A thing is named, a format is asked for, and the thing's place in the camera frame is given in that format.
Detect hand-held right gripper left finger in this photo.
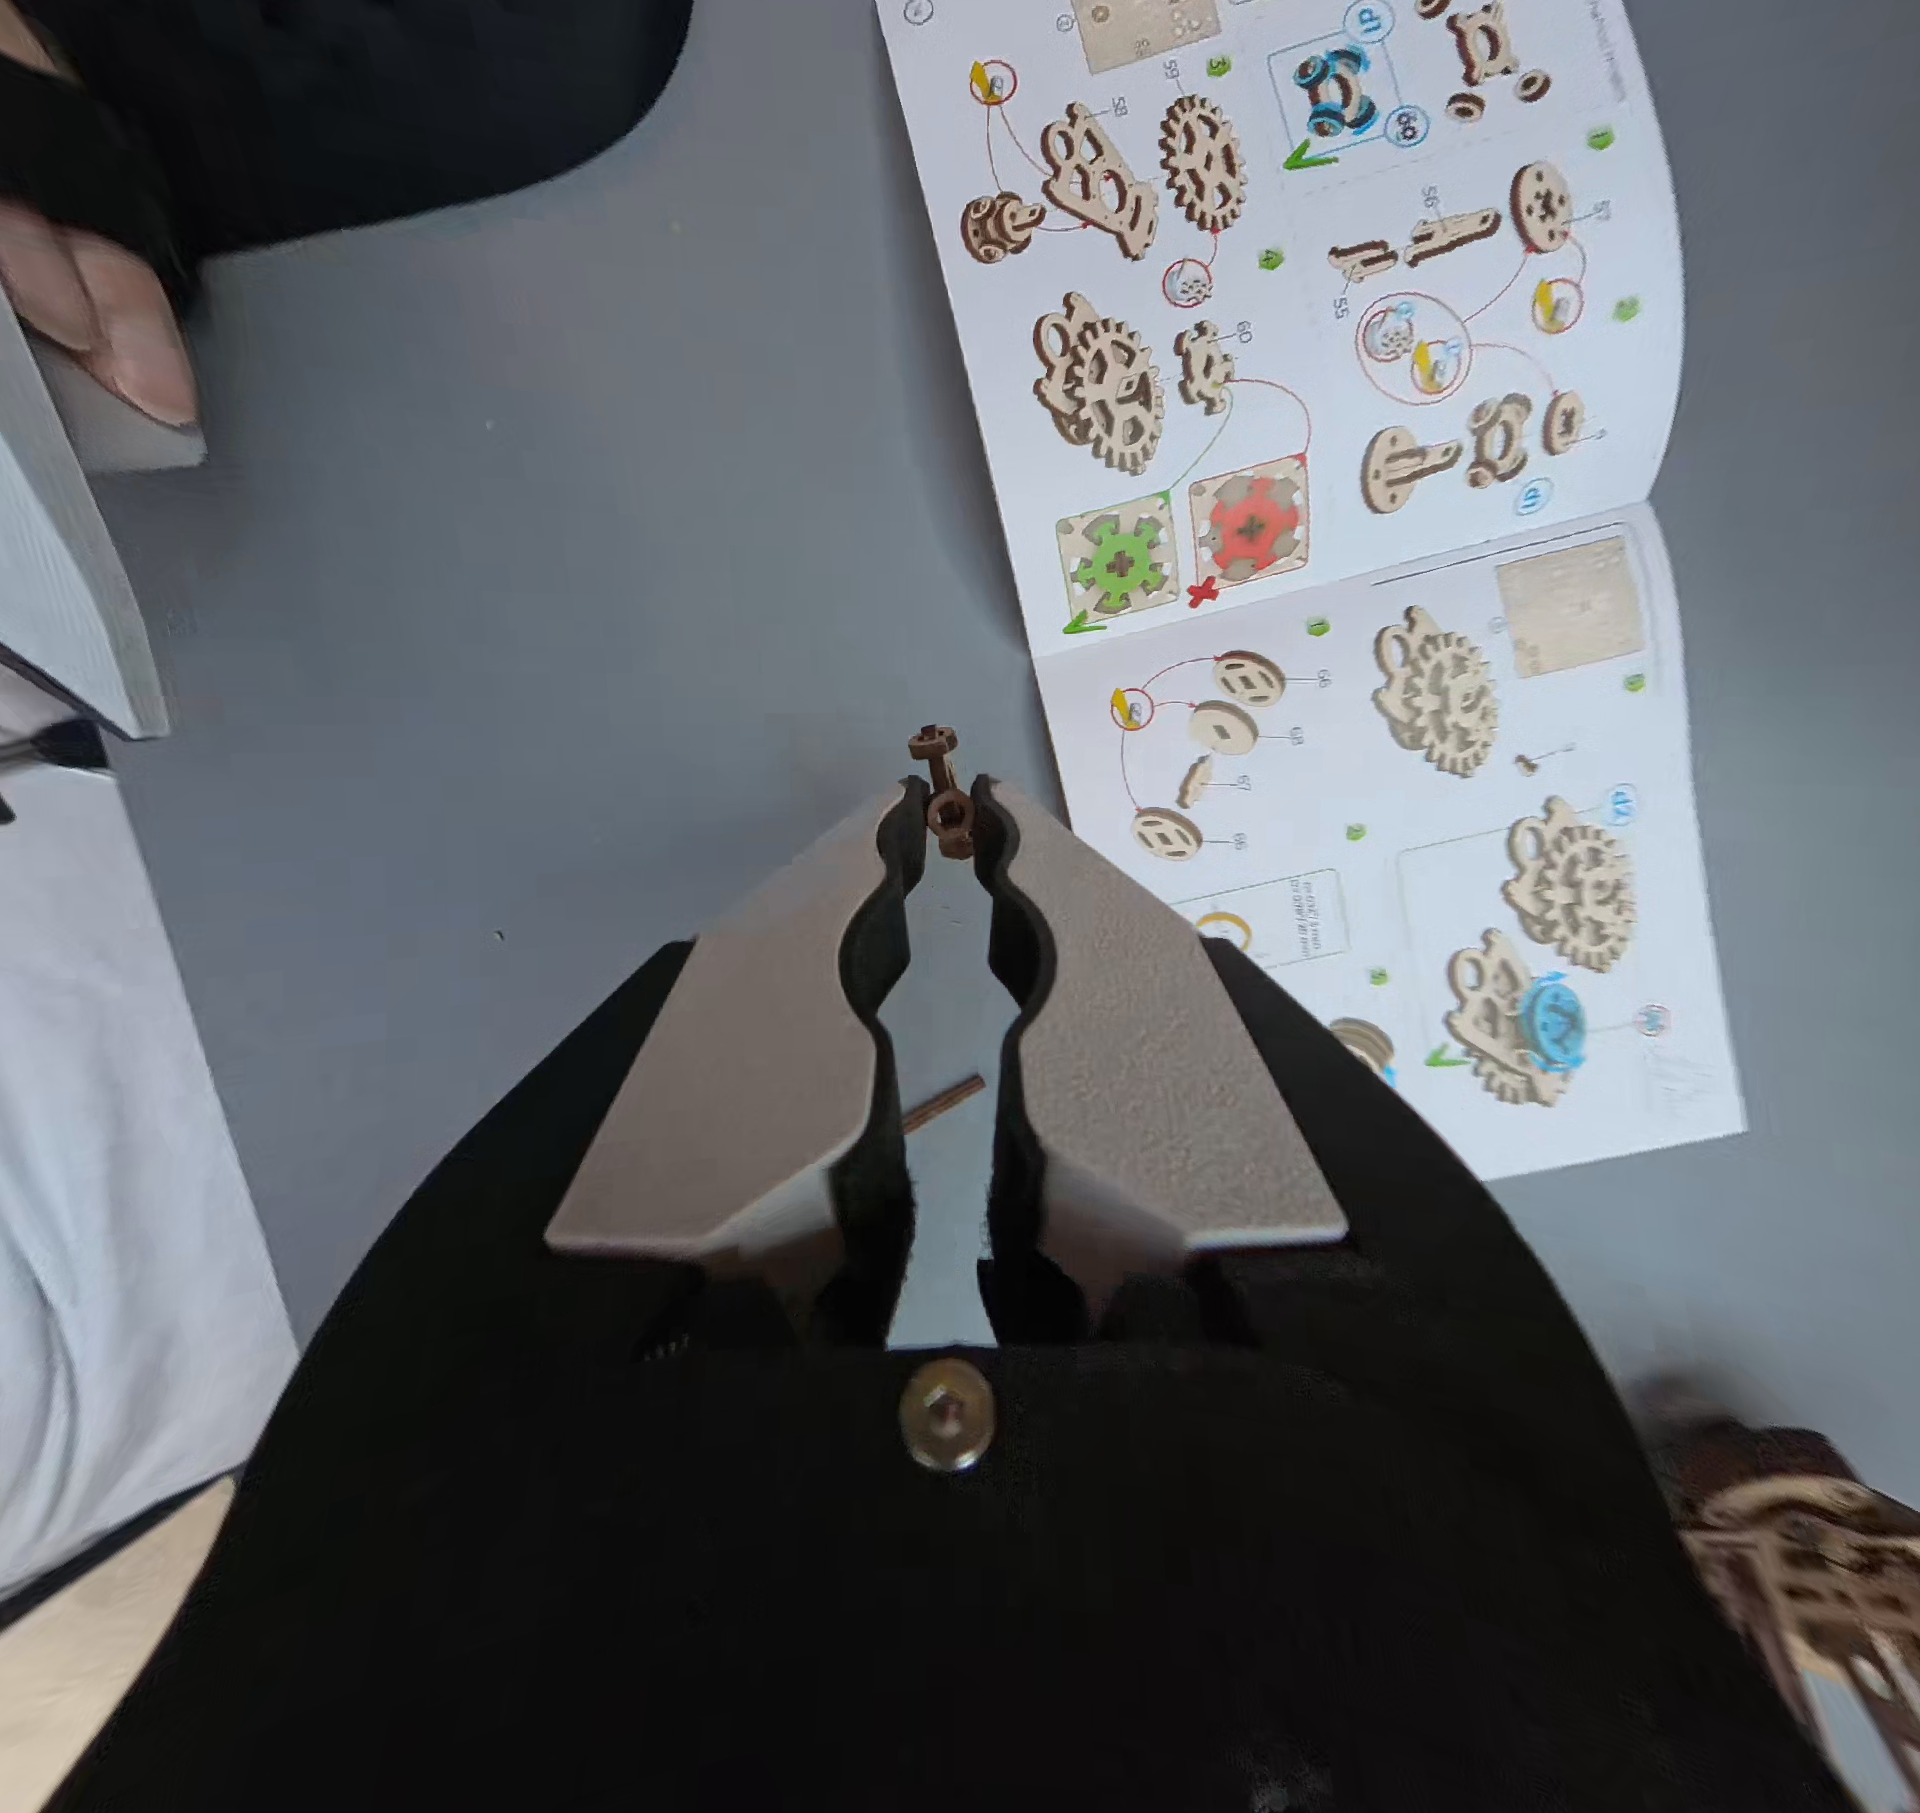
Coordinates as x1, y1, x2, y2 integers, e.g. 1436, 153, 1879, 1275
543, 777, 920, 1343

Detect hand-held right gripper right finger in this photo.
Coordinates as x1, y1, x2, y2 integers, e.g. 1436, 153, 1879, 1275
972, 777, 1350, 1336

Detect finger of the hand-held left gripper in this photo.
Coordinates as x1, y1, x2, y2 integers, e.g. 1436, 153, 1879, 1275
0, 321, 174, 746

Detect small wooden ring part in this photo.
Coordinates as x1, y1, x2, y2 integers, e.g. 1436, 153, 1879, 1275
905, 720, 979, 860

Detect grey desk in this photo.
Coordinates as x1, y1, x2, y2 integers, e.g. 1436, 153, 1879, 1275
98, 0, 1920, 1479

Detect person's left hand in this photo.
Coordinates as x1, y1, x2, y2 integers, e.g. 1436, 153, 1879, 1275
0, 0, 206, 433

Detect person in white shirt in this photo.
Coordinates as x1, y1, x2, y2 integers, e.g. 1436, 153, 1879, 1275
0, 672, 303, 1605

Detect printed assembly instruction booklet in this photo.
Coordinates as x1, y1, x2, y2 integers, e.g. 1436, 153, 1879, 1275
874, 0, 1751, 1184

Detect brown wooden ship model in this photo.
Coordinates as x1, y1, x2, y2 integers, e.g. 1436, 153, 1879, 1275
1627, 1374, 1920, 1813

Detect black shoulder strap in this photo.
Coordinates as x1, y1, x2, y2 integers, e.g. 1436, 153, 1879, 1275
0, 717, 114, 825

